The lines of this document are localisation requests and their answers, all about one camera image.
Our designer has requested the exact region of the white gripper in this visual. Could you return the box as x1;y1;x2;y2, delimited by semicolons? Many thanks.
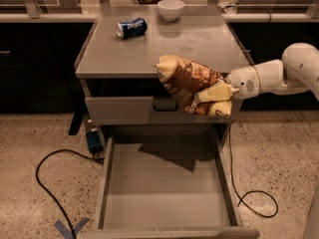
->
194;60;285;117

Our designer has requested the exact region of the brown chip bag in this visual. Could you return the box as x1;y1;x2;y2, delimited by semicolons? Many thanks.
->
156;55;224;117

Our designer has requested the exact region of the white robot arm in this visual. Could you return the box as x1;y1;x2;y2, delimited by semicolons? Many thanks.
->
197;43;319;101

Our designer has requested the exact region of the dark counter cabinet right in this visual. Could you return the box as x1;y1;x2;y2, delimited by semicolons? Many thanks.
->
228;22;319;112

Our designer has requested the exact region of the dark counter cabinet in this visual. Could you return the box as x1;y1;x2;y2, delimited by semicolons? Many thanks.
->
228;22;319;112
0;22;93;114

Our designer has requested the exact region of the grey drawer cabinet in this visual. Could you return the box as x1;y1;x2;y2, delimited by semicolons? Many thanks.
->
76;5;249;145

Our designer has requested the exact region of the closed top drawer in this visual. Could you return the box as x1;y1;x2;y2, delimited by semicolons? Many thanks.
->
86;97;241;125

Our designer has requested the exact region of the dark counter cabinet left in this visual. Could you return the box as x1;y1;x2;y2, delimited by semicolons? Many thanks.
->
0;22;93;114

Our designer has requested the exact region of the white bowl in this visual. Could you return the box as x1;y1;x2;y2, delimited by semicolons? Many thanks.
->
158;0;184;21

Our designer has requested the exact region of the blue soda can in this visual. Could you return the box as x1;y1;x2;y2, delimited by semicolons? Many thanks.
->
116;18;148;40

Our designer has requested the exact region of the blue power adapter box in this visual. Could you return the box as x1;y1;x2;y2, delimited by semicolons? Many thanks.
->
86;130;103;153

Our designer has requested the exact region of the blue tape cross mark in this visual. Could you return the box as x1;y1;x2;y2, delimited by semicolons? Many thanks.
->
54;217;90;239

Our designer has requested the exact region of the black drawer handle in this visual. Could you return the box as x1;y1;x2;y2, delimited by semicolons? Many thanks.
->
153;99;178;112

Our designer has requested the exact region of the black floor cable right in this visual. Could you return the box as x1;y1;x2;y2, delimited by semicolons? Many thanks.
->
227;129;279;219

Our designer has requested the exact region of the black floor cable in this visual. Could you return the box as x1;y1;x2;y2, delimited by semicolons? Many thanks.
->
35;148;106;239
227;129;279;219

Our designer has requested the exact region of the black floor cable left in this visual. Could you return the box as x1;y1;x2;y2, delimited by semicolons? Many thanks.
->
35;148;106;239

